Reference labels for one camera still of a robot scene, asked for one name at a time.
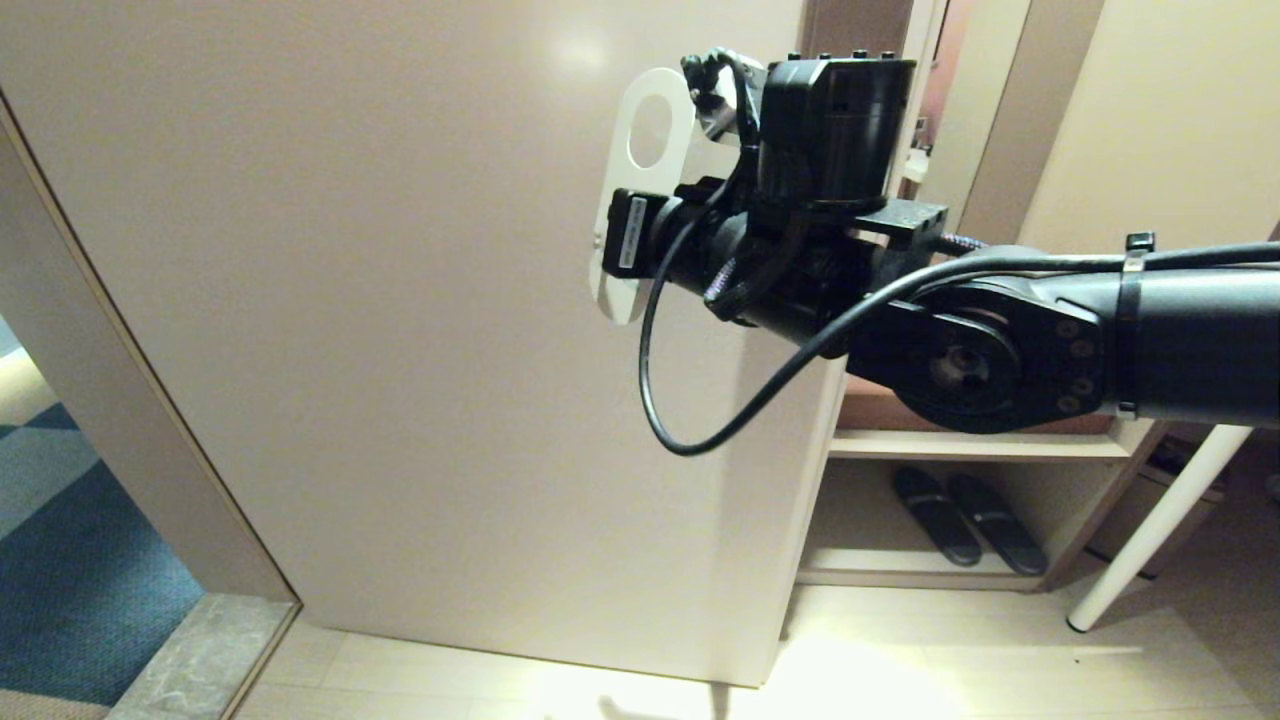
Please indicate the white door hanger sign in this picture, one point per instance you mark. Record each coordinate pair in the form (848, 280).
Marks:
(618, 300)

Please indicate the white table leg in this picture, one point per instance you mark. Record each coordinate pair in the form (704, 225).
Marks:
(1150, 540)

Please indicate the dark slipper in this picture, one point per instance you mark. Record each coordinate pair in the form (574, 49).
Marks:
(935, 515)
(1000, 525)

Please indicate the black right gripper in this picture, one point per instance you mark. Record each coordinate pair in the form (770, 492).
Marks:
(700, 240)

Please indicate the cream bench shelf unit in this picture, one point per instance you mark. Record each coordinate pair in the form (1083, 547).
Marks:
(970, 446)

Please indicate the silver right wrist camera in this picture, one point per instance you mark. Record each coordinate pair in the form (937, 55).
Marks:
(725, 115)

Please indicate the white room door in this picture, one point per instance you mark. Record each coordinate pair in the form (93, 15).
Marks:
(350, 300)

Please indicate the taupe framed wall mirror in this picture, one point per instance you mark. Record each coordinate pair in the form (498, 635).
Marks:
(980, 100)

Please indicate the brown bench cushion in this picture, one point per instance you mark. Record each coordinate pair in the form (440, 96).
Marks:
(870, 410)

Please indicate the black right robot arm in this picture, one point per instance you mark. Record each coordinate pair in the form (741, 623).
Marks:
(1180, 340)

